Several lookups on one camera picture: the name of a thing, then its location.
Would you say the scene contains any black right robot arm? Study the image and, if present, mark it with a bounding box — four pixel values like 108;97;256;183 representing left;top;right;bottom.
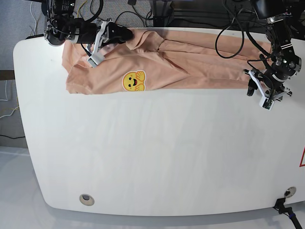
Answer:
44;0;134;59

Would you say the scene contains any table grommet hole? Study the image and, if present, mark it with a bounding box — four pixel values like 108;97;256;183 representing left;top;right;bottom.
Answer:
284;187;296;198
79;194;94;206

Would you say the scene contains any peach T-shirt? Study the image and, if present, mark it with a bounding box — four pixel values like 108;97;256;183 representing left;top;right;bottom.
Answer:
62;29;264;94

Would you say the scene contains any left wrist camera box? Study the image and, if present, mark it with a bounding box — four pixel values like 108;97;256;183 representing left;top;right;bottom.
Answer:
259;96;274;111

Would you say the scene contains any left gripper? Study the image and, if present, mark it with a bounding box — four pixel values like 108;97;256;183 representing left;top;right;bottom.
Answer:
243;69;292;102

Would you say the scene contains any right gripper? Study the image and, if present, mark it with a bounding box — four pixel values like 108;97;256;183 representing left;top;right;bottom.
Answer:
71;19;134;57

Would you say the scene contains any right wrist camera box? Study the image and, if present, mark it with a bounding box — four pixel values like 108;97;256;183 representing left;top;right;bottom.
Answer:
87;53;105;68

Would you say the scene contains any left table grommet hole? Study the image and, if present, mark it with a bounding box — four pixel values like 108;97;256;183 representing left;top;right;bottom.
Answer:
79;194;94;206

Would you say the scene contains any red triangle sticker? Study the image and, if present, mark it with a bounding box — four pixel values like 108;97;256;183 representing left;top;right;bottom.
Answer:
299;149;305;167

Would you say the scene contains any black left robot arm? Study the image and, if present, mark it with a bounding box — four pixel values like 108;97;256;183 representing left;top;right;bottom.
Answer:
222;0;302;109

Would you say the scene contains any right table grommet hole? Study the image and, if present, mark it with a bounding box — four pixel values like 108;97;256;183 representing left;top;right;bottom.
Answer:
284;187;296;198

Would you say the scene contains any yellow cable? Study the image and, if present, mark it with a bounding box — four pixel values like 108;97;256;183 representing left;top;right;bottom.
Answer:
76;0;89;19

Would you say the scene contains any black clamp with cable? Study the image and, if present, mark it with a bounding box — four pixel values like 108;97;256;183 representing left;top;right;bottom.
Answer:
273;198;302;229

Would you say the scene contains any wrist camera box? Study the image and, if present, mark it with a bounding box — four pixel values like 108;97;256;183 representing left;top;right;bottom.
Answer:
259;96;274;111
87;53;105;68

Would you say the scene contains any white cable on floor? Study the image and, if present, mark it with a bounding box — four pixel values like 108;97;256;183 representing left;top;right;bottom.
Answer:
0;80;20;119

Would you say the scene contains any black table leg frame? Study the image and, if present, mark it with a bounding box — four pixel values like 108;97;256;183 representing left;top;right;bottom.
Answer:
149;0;174;28

